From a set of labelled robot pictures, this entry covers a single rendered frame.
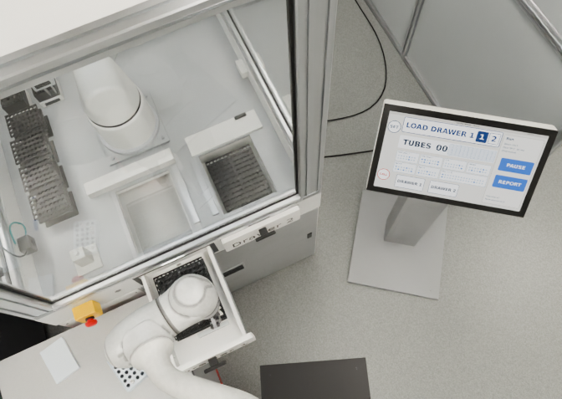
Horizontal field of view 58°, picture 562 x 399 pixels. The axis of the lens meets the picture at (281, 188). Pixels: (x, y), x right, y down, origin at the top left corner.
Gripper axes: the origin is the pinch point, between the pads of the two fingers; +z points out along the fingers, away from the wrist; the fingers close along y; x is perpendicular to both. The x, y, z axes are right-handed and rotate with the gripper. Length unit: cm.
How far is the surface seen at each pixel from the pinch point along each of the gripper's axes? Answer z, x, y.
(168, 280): 13.7, 13.4, 17.7
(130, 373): 20.7, 35.5, -5.7
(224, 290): 11.1, -3.6, 6.9
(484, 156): -10, -95, 12
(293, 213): 9.8, -34.5, 22.9
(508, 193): -2, -100, 0
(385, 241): 97, -82, 16
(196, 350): 16.5, 11.7, -7.1
